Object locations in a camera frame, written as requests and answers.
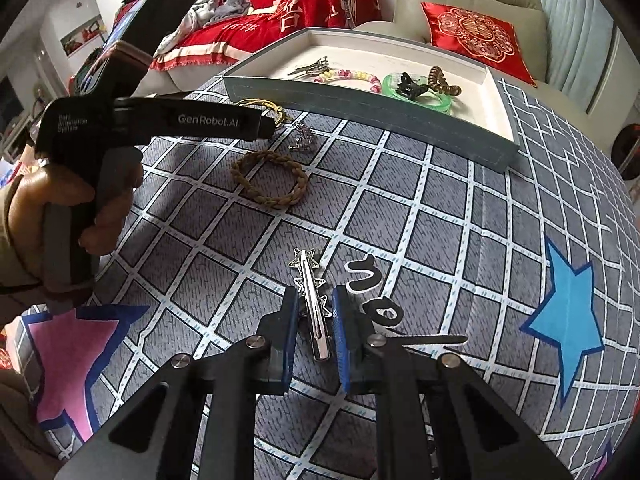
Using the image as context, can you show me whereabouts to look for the grey checked tablecloth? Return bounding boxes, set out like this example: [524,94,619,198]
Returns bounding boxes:
[16,83,639,479]

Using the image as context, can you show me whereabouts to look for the light blue curtain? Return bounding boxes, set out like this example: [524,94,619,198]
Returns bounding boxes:
[540,0,614,112]

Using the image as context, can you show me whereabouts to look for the left hand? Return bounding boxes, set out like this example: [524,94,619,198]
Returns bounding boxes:
[6,144,147,306]

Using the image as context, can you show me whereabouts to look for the silver star hair clip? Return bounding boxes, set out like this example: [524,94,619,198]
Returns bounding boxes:
[288,248,332,362]

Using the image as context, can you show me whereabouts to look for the silver hair clip in tray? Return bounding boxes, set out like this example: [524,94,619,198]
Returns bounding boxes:
[288,56,330,79]

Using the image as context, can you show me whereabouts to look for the yellow sunflower hair tie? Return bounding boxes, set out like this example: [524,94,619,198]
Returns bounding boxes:
[234,97,289,126]

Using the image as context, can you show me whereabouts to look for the green bangle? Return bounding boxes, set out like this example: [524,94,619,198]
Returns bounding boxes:
[382,73,452,114]

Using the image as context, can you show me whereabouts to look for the light blue clothes pile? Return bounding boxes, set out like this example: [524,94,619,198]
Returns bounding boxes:
[153,0,220,58]

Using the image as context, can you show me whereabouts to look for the brown braided hair tie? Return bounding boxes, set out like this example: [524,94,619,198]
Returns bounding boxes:
[230,148,310,210]

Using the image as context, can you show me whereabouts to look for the grey garment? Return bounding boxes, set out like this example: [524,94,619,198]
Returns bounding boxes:
[204,0,252,25]

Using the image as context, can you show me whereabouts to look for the red embroidered cushion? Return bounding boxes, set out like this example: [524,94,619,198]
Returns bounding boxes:
[421,2,536,86]

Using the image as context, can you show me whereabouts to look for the silver pink charm jewelry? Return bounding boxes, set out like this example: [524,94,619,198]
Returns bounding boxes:
[288,122,318,153]

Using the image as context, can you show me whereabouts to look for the green armchair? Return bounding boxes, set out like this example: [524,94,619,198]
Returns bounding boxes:
[359,0,615,151]

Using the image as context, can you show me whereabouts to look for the grey jewelry tray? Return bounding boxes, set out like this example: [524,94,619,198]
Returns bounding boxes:
[224,28,518,172]

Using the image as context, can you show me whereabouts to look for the black claw hair clip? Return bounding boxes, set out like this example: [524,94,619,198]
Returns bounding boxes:
[396,73,431,102]

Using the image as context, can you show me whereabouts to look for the brown spiral hair tie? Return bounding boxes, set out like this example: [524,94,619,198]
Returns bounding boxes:
[426,65,462,98]

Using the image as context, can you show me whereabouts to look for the red sofa blanket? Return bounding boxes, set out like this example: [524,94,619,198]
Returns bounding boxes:
[114,0,381,73]

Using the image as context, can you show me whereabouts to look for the pink yellow bead bracelet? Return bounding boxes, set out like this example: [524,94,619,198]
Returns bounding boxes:
[313,68,382,94]

